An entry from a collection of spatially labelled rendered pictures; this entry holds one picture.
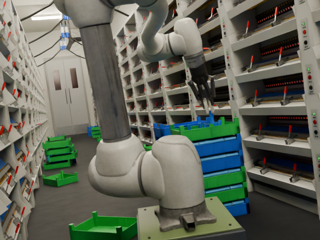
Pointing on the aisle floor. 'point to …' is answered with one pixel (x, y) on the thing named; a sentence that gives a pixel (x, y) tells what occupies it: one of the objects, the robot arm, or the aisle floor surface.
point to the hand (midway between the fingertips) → (208, 105)
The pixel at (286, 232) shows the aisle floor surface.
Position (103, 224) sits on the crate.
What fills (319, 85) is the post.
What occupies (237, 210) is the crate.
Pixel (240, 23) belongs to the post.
